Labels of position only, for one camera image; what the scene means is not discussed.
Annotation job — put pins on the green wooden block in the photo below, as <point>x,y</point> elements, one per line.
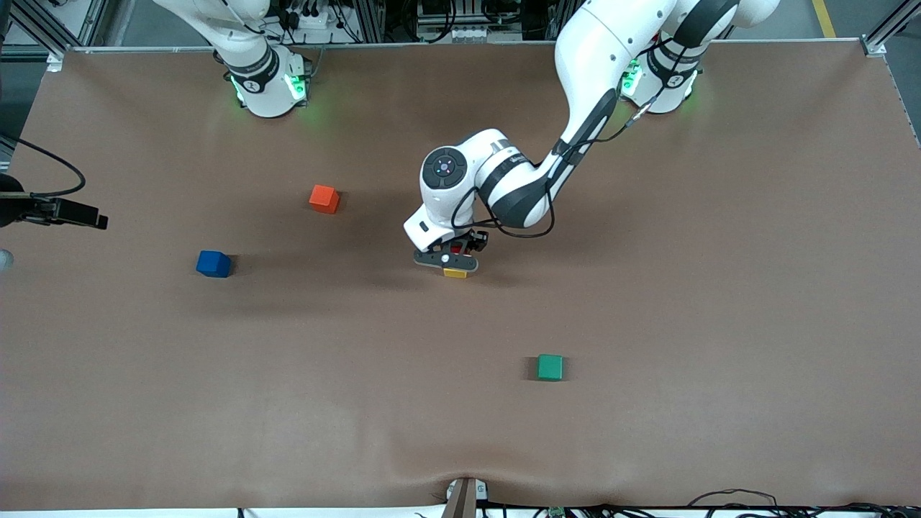
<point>550,367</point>

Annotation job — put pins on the blue wooden block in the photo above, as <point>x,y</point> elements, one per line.
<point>213,264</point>

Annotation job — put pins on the yellow wooden block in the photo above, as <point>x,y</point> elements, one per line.
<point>455,273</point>

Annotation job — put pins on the orange wooden block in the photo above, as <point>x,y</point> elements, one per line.
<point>324,199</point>

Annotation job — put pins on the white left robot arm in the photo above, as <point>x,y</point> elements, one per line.
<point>611,43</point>

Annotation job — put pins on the aluminium frame profile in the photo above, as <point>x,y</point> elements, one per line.
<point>888,36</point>
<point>43,25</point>

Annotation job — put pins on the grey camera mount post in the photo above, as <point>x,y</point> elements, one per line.
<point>464,498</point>

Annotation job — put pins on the white terminal block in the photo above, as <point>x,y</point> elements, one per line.
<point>469,34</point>

